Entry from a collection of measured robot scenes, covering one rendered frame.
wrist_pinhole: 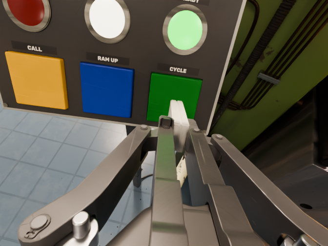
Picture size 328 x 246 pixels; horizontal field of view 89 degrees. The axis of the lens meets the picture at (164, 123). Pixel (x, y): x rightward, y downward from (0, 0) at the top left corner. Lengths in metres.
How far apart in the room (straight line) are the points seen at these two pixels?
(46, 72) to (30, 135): 1.33
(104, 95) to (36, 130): 1.38
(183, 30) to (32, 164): 1.37
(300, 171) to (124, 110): 0.39
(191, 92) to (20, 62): 0.24
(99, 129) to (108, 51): 1.22
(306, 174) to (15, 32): 0.57
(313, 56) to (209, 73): 0.31
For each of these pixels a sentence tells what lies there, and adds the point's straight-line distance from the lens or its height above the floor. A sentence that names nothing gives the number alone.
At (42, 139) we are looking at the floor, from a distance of 1.55.
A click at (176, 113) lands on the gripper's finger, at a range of 0.17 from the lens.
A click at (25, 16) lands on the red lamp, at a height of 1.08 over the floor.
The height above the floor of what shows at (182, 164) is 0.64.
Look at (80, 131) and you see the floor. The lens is 1.49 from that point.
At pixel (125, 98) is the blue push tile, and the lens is 0.26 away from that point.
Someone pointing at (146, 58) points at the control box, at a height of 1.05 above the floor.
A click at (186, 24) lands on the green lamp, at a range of 0.25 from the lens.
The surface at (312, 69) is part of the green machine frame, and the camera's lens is 0.54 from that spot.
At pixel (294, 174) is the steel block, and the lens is 0.49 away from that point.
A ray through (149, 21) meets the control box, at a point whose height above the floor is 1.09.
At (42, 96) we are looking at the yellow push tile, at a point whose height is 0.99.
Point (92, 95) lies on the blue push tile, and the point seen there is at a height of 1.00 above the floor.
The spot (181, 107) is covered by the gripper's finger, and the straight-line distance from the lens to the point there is 0.19.
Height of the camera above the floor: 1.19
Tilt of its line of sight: 55 degrees down
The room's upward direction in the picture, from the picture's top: 11 degrees clockwise
